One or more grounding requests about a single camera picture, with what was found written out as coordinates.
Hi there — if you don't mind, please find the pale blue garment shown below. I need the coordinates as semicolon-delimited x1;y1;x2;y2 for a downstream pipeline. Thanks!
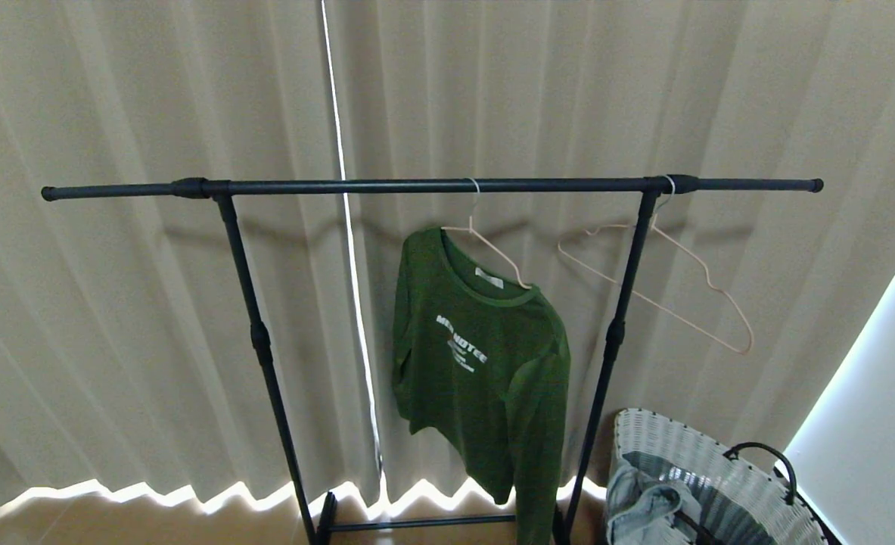
606;458;709;545

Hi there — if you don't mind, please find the pink clothes hanger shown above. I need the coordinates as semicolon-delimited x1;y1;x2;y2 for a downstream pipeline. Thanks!
557;176;754;355
441;178;533;290

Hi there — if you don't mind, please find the beige curtain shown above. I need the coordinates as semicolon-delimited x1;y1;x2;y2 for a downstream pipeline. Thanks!
0;0;895;523

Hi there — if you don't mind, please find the green printed shirt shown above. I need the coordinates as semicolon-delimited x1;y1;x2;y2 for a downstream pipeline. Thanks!
392;227;571;545

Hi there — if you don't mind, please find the black clothes rack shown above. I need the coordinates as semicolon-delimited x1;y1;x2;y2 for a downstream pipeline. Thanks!
41;174;825;545

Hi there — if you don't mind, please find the white laundry basket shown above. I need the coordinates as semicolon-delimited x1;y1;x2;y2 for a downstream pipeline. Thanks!
606;409;830;545

